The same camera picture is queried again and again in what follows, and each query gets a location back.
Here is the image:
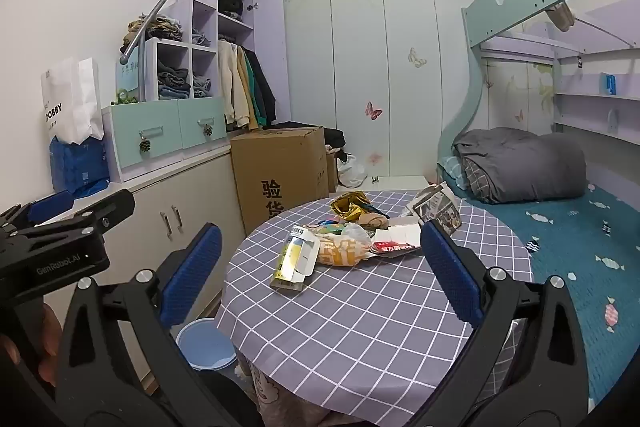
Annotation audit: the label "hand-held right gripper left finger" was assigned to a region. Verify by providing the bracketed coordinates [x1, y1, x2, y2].
[54, 223, 262, 427]

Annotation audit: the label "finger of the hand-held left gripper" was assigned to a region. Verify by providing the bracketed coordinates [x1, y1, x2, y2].
[15, 188, 137, 238]
[0, 190, 78, 236]

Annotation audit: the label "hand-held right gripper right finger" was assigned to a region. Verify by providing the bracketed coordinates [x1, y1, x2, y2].
[400, 221, 592, 427]

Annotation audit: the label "paper wrapper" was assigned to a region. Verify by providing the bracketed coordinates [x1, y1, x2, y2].
[406, 181, 463, 238]

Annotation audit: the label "light blue plastic bin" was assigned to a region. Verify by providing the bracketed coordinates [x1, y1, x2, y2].
[176, 318, 236, 372]

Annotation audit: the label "yellow white carton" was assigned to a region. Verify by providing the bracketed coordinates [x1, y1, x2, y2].
[270, 224, 321, 295]

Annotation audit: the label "snack wrappers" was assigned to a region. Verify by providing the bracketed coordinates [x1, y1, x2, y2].
[314, 223, 373, 268]

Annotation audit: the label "person's left hand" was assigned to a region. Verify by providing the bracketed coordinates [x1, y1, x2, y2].
[37, 302, 65, 389]

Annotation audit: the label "blue bag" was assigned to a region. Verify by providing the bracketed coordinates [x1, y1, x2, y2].
[49, 136, 111, 200]

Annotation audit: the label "red white flat box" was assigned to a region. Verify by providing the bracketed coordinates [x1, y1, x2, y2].
[370, 222, 423, 258]

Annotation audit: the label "mint green drawer unit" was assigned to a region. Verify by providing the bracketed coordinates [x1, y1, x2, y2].
[101, 96, 228, 182]

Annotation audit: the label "white low cabinet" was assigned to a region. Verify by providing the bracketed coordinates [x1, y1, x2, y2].
[35, 138, 249, 388]

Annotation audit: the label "beige crumpled wrapper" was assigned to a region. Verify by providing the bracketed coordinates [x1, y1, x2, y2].
[357, 209, 391, 230]

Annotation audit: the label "light blue checked pillow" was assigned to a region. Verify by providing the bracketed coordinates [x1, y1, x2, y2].
[439, 156, 468, 190]

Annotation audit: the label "white paper bag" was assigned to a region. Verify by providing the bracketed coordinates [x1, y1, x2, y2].
[41, 57, 106, 145]

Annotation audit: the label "grey checked tablecloth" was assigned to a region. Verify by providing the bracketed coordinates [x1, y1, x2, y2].
[214, 190, 532, 427]

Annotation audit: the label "gold foil wrapper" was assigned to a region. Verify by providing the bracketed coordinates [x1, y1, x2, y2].
[330, 191, 373, 225]

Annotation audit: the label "teal candy print bed sheet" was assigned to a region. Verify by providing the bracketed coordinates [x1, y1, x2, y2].
[440, 157, 640, 418]

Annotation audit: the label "grey duvet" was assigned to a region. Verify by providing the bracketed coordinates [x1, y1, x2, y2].
[452, 128, 587, 204]

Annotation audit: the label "light blue paper note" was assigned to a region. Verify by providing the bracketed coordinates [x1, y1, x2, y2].
[116, 59, 143, 100]

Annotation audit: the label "large cardboard box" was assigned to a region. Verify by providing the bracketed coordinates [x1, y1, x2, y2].
[230, 126, 331, 238]

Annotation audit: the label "white plastic bag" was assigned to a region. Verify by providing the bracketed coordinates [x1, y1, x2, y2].
[336, 154, 370, 188]

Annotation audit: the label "dark folded clothes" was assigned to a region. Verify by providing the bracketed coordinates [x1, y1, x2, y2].
[158, 68, 192, 100]

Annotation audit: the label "small cardboard box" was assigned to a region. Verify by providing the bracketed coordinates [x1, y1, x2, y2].
[326, 146, 341, 192]

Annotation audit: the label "black clothes pile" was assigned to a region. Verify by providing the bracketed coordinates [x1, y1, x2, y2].
[322, 127, 347, 152]

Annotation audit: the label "cream hanging jacket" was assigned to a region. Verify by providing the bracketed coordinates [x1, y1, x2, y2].
[216, 39, 251, 128]

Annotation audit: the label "green hanging garment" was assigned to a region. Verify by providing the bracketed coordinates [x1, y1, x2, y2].
[245, 52, 263, 120]

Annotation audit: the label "khaki clothes pile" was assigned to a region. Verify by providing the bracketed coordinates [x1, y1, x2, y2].
[124, 14, 183, 45]

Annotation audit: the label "black hanging coat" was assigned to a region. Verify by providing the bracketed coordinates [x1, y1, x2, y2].
[245, 48, 277, 125]

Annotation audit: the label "metal handrail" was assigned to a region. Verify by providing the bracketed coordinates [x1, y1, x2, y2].
[120, 0, 258, 102]

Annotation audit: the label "lilac shelf unit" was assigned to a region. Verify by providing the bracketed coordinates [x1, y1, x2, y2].
[120, 0, 257, 128]

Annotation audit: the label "lilac bed shelf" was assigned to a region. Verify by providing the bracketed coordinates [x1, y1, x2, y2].
[552, 72, 640, 142]

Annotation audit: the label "white wardrobe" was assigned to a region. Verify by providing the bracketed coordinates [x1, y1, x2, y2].
[283, 0, 481, 178]

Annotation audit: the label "grey hanging lamp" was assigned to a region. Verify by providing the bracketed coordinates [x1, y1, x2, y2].
[545, 4, 573, 32]

